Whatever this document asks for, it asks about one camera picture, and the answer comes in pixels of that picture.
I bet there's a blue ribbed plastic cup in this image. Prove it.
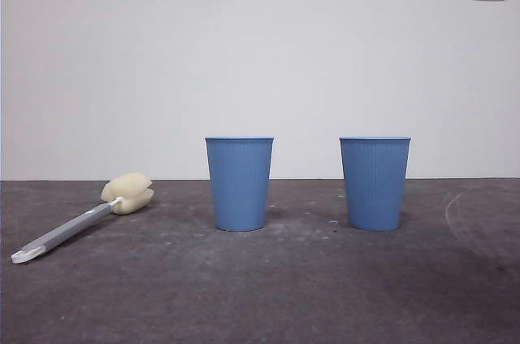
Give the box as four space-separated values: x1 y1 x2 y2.
204 136 275 233
339 136 412 233

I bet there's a sponge cup brush grey handle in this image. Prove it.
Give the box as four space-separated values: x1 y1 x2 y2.
11 172 155 265

